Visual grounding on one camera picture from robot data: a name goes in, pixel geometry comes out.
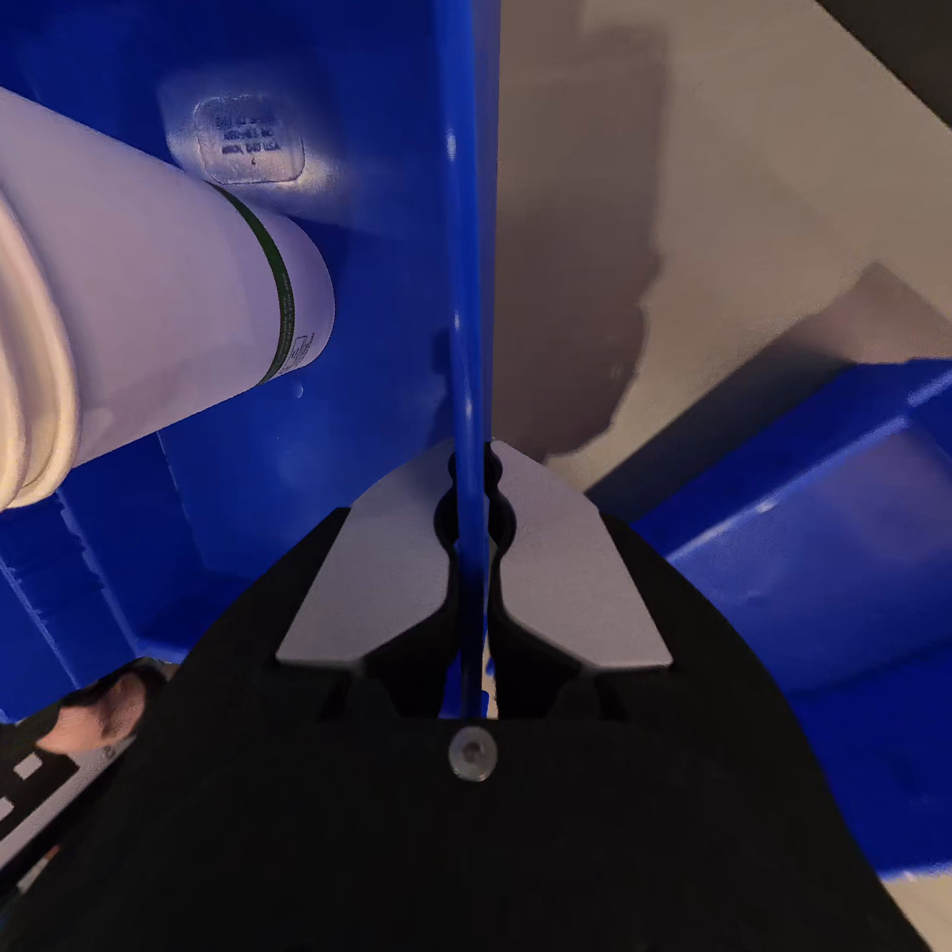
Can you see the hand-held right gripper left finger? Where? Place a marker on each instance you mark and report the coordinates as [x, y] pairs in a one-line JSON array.
[[379, 587]]

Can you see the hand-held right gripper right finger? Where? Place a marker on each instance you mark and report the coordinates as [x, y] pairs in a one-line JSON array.
[[580, 587]]

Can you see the blue plastic bin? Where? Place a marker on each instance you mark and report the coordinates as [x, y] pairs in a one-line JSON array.
[[260, 506], [818, 595]]

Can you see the stack of nested white cups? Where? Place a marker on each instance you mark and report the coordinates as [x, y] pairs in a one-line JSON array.
[[149, 297]]

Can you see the person's left forearm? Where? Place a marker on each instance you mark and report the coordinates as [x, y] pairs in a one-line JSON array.
[[97, 706]]

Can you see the white sign with black pattern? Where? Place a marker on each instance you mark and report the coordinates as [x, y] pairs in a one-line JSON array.
[[30, 788]]

